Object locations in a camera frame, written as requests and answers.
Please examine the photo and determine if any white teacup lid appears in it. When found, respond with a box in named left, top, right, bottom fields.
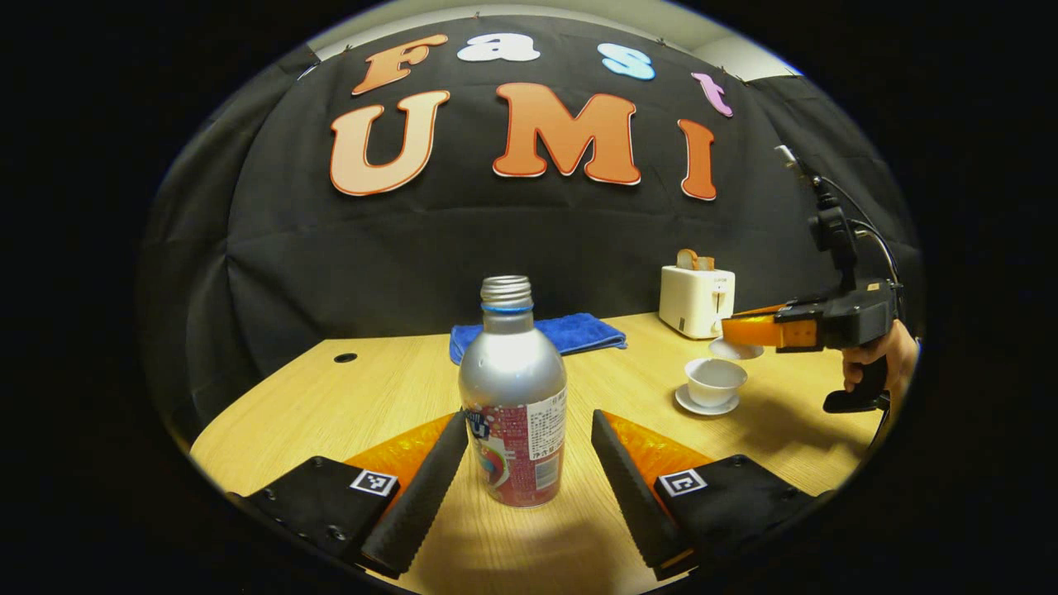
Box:
left=709, top=337, right=765, bottom=361

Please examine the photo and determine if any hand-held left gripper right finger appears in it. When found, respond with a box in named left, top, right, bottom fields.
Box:
left=590, top=409, right=832, bottom=581

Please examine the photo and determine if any white toaster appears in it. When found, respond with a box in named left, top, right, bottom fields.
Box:
left=659, top=264, right=736, bottom=340

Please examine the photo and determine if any silver water bottle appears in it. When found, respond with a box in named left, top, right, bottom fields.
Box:
left=459, top=275, right=569, bottom=508

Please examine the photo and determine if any blue folded towel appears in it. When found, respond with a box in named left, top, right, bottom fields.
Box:
left=450, top=312, right=627, bottom=365

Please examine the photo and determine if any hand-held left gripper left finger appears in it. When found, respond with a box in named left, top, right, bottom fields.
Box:
left=227, top=411, right=470, bottom=579

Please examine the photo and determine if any white saucer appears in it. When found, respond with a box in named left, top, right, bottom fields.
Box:
left=675, top=384, right=741, bottom=417

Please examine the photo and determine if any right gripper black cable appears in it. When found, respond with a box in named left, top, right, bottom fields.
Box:
left=818, top=172, right=903, bottom=288

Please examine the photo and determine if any white teacup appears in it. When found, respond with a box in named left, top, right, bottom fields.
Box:
left=684, top=358, right=749, bottom=408

